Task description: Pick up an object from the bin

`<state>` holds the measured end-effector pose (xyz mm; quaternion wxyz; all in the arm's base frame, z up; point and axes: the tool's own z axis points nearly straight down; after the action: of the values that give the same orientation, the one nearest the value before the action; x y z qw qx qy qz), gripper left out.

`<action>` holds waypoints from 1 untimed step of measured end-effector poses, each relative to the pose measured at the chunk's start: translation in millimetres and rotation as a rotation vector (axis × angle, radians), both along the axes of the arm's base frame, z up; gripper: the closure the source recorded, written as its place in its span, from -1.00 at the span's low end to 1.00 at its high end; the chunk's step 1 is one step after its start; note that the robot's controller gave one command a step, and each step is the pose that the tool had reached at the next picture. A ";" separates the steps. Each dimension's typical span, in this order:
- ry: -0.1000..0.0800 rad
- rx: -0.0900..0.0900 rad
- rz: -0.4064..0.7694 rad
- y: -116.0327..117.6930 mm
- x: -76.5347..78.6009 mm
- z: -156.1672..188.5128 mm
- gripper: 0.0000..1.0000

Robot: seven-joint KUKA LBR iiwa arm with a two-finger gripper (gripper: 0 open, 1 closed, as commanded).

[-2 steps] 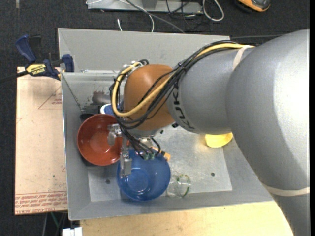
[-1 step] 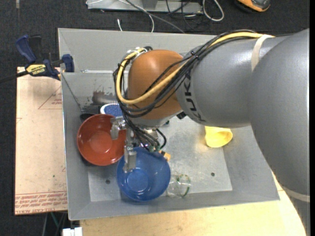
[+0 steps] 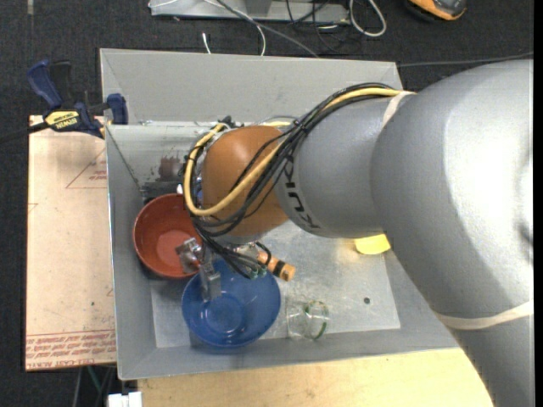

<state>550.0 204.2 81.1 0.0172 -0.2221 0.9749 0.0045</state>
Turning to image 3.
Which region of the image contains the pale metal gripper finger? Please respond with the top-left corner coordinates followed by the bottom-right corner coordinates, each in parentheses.
top-left (175, 237), bottom-right (203, 276)
top-left (199, 261), bottom-right (223, 302)

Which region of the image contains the red-brown bowl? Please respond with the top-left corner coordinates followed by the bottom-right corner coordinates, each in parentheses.
top-left (132, 192), bottom-right (205, 280)

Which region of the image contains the blue bowl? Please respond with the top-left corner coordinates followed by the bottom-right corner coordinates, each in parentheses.
top-left (181, 258), bottom-right (283, 349)

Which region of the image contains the clear glass cup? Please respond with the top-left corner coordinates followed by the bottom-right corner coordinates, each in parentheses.
top-left (284, 298), bottom-right (331, 343)

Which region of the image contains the grey metal bin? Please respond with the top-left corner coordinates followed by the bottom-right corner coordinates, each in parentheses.
top-left (99, 47), bottom-right (462, 381)

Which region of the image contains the brown cardboard board, red print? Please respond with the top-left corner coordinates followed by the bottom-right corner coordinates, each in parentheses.
top-left (25, 114), bottom-right (118, 372)

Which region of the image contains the yellow round thing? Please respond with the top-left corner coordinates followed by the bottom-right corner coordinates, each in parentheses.
top-left (353, 233), bottom-right (392, 256)

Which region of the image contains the orange and tan handle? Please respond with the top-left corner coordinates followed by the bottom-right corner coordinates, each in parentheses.
top-left (259, 248), bottom-right (297, 282)

